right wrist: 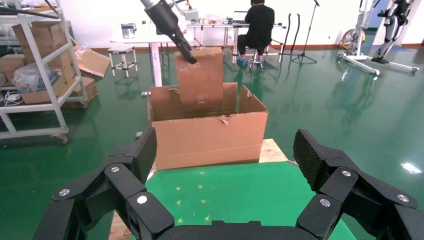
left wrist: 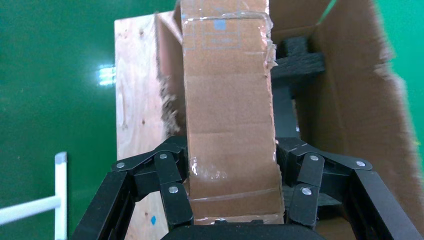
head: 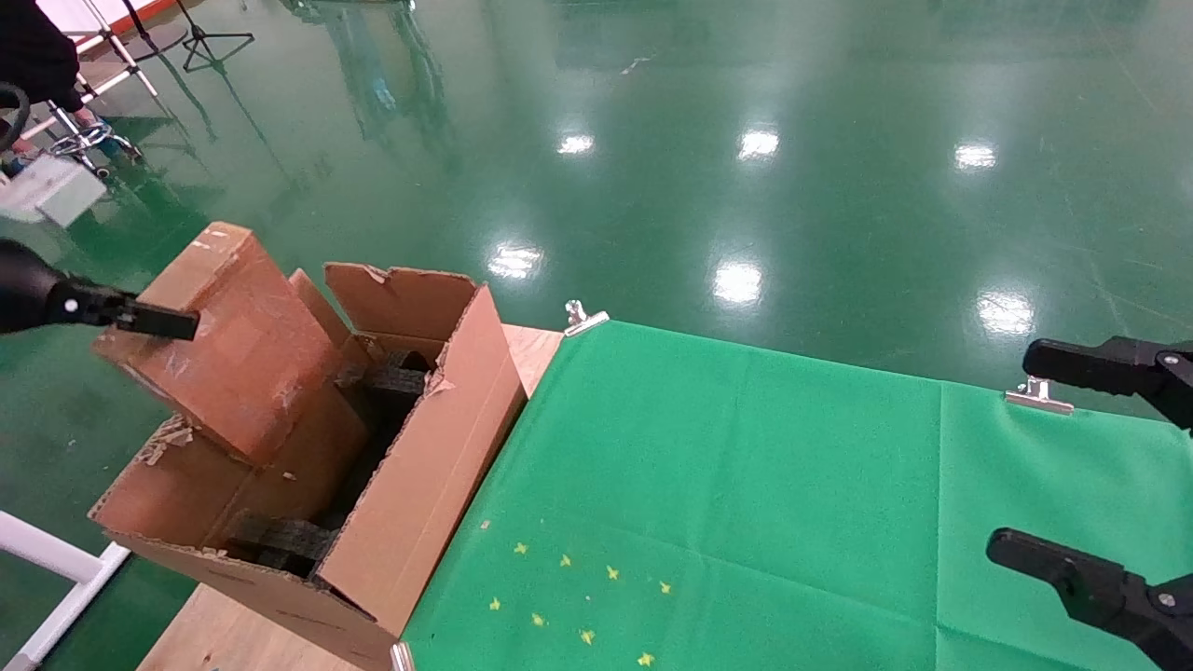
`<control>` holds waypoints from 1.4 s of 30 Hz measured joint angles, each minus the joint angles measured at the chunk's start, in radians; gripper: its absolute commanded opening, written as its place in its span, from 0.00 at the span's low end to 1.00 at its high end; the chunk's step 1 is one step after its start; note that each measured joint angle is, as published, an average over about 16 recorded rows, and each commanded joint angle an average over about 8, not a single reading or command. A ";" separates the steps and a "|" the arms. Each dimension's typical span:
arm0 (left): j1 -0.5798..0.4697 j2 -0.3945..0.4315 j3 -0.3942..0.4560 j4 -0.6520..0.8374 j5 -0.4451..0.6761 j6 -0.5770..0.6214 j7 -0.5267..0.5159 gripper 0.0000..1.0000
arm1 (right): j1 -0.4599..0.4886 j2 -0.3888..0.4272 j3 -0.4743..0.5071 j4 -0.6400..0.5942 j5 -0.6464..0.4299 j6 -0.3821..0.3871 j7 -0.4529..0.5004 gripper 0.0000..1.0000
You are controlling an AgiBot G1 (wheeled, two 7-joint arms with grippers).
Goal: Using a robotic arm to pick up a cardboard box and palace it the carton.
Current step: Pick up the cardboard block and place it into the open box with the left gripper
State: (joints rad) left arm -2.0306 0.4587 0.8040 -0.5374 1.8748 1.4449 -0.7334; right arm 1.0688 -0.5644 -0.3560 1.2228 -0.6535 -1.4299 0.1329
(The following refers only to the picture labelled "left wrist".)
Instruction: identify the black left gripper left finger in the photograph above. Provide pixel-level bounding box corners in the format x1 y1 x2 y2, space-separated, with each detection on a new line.
71 135 195 240

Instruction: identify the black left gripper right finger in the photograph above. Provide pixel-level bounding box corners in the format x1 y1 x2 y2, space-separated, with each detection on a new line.
275 137 424 240

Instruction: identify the small brown cardboard box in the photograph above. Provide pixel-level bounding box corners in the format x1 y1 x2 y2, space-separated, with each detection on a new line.
180 0 286 226

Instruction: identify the large open brown carton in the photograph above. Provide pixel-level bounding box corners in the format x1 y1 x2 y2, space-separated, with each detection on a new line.
155 0 424 240

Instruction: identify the plywood board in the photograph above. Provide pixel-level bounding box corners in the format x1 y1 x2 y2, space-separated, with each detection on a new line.
114 14 186 240

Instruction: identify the black foam insert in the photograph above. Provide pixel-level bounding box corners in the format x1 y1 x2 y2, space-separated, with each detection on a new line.
269 36 327 140

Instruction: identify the white tube frame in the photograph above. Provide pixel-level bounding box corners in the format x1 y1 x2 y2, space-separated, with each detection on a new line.
0 151 69 240

